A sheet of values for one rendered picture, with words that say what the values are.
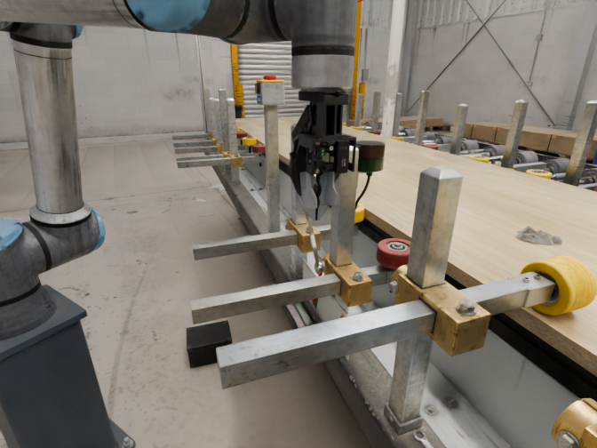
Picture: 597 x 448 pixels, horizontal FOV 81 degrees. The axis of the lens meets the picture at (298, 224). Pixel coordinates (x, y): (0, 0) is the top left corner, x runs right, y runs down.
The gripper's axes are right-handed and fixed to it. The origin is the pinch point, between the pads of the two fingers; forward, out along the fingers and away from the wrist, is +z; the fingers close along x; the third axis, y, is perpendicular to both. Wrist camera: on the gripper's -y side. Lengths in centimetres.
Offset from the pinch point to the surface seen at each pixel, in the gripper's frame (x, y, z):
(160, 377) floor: -40, -78, 101
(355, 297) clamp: 7.0, 4.4, 16.6
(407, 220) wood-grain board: 30.1, -12.8, 10.6
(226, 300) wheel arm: -16.4, 0.0, 14.7
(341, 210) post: 6.8, -2.8, 1.5
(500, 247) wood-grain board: 39.3, 6.2, 10.6
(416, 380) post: 8.0, 22.2, 20.3
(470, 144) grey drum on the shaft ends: 157, -122, 17
